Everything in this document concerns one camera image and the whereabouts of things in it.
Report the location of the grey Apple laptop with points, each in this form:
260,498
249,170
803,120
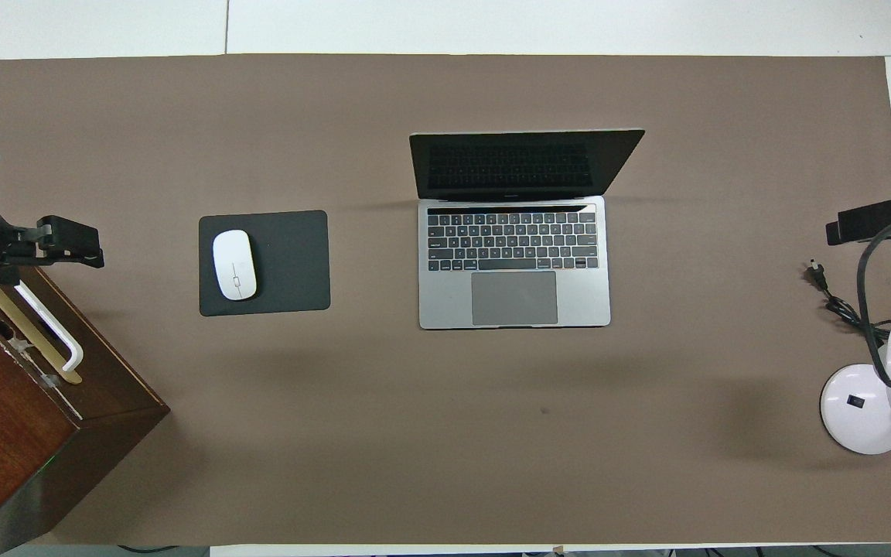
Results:
515,255

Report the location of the gold plate on box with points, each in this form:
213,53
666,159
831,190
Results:
35,340

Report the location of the dark brown wooden box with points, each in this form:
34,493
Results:
5,418

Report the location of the white computer mouse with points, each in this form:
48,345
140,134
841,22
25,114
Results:
234,265

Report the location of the black mouse pad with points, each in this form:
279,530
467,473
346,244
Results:
295,263

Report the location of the brown table mat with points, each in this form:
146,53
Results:
445,433

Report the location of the white desk lamp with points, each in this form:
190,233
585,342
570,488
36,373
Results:
855,410

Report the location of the black right gripper camera box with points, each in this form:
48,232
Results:
871,223

